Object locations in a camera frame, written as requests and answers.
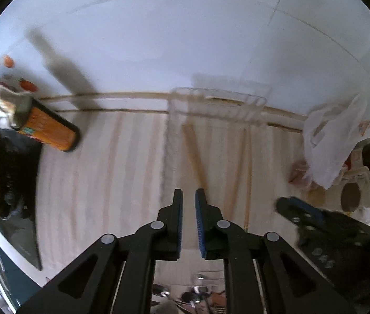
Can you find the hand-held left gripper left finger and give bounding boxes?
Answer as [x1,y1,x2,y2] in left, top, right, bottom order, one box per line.
[16,189,184,314]

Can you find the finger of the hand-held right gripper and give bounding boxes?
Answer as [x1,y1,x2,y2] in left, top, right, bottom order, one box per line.
[276,196,325,225]

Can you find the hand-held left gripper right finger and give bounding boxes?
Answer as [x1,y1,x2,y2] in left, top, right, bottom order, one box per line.
[195,188,357,314]

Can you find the wooden chopstick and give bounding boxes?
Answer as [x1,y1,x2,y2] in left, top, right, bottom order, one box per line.
[182,124,209,191]

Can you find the clear plastic utensil container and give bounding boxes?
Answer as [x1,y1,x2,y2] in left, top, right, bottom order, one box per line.
[161,87,268,233]

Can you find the brown-capped clear jar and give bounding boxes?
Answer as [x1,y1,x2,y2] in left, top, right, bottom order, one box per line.
[340,181,362,212]

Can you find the metal spoon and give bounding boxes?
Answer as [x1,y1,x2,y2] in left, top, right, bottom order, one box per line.
[152,284,173,305]

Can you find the white plastic bag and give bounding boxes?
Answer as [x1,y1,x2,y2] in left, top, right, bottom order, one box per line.
[303,93,370,190]

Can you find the striped table mat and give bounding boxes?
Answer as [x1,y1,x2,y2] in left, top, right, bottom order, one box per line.
[35,109,307,253]

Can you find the black induction cooktop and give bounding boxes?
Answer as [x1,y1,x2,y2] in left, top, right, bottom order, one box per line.
[0,127,43,271]

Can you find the soy sauce bottle orange label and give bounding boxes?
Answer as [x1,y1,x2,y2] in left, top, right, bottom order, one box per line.
[0,78,81,154]

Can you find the colourful wall stickers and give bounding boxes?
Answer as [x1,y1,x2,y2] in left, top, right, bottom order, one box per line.
[0,47,38,93]

